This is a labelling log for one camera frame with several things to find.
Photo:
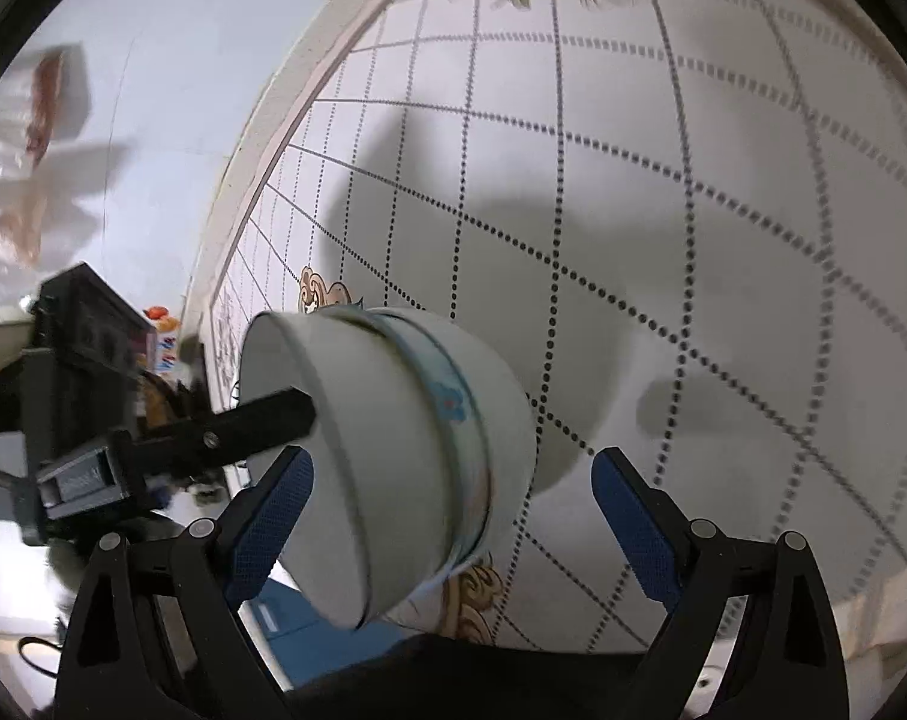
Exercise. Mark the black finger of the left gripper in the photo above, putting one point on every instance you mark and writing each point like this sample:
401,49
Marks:
228,427

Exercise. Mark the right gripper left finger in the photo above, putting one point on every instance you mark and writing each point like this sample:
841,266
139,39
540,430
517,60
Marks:
214,574

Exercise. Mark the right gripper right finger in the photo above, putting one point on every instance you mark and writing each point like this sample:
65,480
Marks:
688,566

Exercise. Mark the white bowl dark rim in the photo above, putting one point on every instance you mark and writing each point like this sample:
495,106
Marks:
423,449

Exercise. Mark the colourful fruit sticker sheet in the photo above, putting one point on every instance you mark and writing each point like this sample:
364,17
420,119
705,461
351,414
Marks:
163,349

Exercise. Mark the clear plastic bag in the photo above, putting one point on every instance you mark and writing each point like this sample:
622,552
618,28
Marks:
47,172

